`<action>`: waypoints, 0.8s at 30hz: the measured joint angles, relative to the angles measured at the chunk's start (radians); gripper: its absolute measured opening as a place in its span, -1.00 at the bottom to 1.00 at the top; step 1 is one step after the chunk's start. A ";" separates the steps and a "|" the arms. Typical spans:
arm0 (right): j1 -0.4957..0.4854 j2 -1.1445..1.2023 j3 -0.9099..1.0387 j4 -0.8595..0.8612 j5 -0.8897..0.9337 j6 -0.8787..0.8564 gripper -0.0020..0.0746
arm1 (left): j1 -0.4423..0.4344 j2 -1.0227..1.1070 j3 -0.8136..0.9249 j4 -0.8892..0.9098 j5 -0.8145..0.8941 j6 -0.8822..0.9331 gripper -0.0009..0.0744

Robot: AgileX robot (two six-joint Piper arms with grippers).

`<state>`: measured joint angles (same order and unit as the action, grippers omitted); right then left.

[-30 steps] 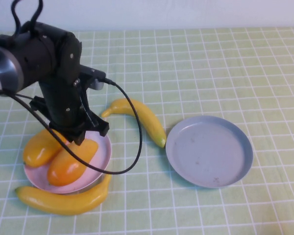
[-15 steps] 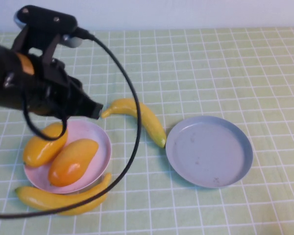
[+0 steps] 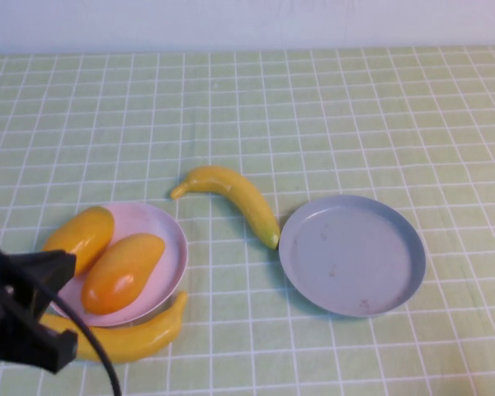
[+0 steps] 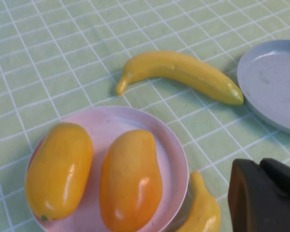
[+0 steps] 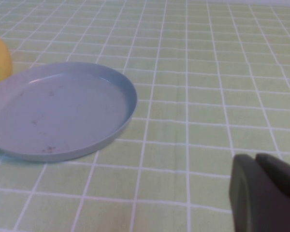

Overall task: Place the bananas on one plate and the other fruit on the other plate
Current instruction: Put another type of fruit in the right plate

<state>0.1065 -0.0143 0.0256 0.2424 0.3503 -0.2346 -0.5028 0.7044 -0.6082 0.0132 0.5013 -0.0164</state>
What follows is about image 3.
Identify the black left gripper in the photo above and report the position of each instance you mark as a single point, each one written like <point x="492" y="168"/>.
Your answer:
<point x="0" y="297"/>

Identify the yellow plastic mango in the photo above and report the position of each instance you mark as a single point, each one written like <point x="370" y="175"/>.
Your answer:
<point x="86" y="235"/>

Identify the orange tinted plastic mango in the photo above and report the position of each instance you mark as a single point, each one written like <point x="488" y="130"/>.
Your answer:
<point x="123" y="272"/>

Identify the yellow plastic banana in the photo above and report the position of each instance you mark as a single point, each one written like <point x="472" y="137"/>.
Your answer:
<point x="148" y="338"/>
<point x="239" y="189"/>

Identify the pink round plate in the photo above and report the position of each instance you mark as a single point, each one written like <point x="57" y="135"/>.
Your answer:
<point x="148" y="222"/>

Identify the blue-grey round plate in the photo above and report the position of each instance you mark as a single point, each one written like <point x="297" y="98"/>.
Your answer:
<point x="350" y="255"/>

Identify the green checkered tablecloth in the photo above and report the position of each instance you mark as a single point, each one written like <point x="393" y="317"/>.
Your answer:
<point x="313" y="123"/>

